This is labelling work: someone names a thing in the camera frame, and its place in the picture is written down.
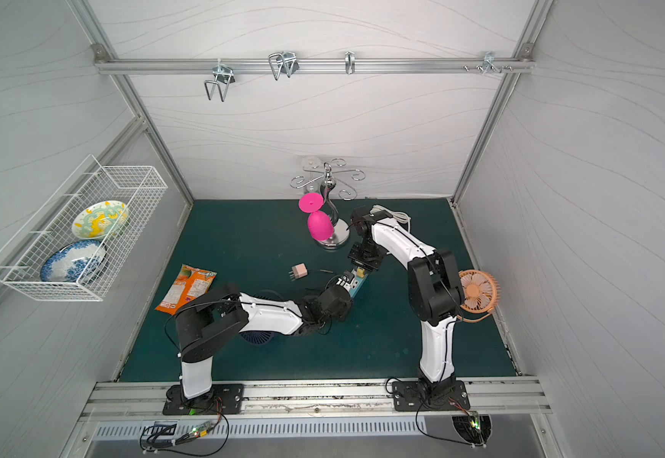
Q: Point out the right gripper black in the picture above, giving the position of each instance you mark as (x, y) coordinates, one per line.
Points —
(364, 261)

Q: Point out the light blue power strip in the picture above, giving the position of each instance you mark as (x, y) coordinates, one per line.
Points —
(353, 293)

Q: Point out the pink USB charger plug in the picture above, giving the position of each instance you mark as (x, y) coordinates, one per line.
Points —
(299, 271)

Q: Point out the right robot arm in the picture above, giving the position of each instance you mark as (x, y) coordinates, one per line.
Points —
(380, 227)

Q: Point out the navy blue desk fan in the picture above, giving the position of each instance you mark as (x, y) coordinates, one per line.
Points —
(258, 338)

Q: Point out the orange desk fan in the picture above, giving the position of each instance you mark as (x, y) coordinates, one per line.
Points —
(481, 294)

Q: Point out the pink goblet glass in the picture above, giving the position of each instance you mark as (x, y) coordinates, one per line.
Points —
(318, 223)

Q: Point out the chrome glass holder stand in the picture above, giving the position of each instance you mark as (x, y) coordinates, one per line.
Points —
(330, 178)

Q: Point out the orange snack packet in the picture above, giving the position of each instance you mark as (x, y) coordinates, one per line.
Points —
(189, 284)

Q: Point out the small metal hook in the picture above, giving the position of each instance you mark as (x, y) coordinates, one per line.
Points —
(349, 61)

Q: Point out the metal double hook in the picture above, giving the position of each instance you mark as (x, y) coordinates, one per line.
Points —
(221, 79)
(283, 64)

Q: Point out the metal hook right end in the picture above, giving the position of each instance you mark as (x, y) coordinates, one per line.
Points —
(489, 65)

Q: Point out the yellow patterned bowl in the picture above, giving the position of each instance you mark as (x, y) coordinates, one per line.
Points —
(102, 219)

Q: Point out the blue patterned bowl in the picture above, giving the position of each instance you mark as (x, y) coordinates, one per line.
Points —
(78, 262)

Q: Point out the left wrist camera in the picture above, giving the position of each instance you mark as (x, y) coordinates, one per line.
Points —
(348, 281)

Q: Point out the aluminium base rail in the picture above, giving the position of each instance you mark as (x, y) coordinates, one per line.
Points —
(310, 399)

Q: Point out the white wire wall basket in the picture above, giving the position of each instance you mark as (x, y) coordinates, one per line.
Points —
(48, 230)

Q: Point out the aluminium top rail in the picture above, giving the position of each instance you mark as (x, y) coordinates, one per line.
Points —
(307, 66)

